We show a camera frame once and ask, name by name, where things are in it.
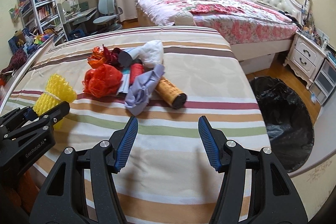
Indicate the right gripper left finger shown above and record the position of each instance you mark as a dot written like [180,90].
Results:
[62,199]

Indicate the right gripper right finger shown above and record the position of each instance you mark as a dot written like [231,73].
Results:
[274,198]

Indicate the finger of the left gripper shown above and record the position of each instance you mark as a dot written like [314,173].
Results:
[45,122]
[17,118]

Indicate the yellow foam fruit net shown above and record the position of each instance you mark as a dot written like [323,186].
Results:
[56,91]

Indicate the red plastic bag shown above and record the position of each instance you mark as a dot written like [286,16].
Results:
[102,81]

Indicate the teal white tube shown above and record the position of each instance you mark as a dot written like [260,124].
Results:
[124,85]

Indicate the orange foil wrapper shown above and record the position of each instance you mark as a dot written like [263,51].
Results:
[97,58]

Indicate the lavender paper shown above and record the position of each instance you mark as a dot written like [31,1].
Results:
[140,92]

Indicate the gold cylindrical can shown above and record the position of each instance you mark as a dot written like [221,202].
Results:
[172,95]

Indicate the red cylindrical can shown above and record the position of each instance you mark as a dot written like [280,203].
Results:
[136,69]

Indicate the white tissue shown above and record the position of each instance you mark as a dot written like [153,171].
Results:
[151,53]

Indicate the dark red ribbon tassel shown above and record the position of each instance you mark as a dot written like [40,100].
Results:
[111,56]

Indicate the black lined trash bin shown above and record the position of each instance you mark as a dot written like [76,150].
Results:
[288,122]

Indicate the striped bed sheet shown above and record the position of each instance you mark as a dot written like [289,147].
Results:
[167,178]

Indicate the study desk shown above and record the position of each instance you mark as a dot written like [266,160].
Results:
[68,22]

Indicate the grey desk chair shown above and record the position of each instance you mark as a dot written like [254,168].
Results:
[109,16]

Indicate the plastic drawer unit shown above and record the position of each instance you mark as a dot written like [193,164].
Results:
[324,82]

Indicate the white underbed box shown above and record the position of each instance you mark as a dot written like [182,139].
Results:
[257,64]

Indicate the white nightstand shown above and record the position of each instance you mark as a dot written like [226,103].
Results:
[305,58]

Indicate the white round bedpost knob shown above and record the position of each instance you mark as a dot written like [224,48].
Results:
[184,18]

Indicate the floral quilt bed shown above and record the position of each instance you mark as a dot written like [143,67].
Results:
[250,29]

